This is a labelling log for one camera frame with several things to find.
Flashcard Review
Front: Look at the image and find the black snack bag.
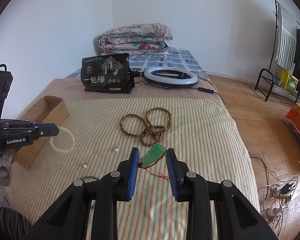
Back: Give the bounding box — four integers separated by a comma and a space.
81, 53, 136, 94

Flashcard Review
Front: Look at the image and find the white bead bracelet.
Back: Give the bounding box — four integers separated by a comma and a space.
49, 126, 76, 153

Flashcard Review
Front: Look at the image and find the black ring light cable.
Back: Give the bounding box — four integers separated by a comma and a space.
162, 84, 224, 101

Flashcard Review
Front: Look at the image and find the brown blanket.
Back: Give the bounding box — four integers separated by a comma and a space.
17, 76, 226, 120

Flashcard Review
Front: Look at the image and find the white plug adapter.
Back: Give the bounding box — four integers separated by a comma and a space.
266, 206, 283, 218

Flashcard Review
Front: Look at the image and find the blue checked bed sheet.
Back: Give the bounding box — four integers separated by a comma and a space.
65, 49, 210, 80

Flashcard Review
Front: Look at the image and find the green jade pendant red cord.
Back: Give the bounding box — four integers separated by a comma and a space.
138, 144, 169, 180

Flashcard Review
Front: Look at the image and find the cardboard box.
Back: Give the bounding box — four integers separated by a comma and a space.
15, 95, 70, 170

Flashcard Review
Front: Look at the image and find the brown wooden bead necklace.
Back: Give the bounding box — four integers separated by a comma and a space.
119, 107, 172, 147

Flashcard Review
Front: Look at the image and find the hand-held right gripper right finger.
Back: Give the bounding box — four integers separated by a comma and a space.
166, 148, 280, 240

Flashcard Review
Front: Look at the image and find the white ring light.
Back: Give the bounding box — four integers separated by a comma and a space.
143, 67, 198, 89

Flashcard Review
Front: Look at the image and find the yellow striped cloth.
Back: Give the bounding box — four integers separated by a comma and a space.
4, 97, 261, 240

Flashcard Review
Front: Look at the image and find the folded floral quilt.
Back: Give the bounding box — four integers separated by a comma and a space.
97, 23, 173, 55

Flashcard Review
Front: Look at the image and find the yellow green carton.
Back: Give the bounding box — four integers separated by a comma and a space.
280, 69, 299, 94

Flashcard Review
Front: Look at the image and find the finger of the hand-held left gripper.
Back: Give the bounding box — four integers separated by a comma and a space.
31, 123, 55, 129
32, 123, 60, 138

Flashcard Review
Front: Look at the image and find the orange patterned cloth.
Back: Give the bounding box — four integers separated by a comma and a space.
284, 103, 300, 155

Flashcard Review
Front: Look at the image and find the black metal coat rack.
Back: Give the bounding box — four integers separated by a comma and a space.
254, 0, 300, 105

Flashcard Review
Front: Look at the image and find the power strip with cables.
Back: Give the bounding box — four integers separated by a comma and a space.
247, 150, 285, 224

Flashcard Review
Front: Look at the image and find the white power strip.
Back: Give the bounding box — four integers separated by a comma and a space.
274, 182, 296, 201

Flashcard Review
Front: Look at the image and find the striped grey clothing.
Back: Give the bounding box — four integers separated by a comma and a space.
0, 206, 32, 240

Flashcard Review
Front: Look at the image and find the green striped hanging towel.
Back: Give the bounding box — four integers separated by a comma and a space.
275, 4, 298, 70

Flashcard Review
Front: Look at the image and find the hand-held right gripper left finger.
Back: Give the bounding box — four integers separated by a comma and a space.
22, 147, 140, 240

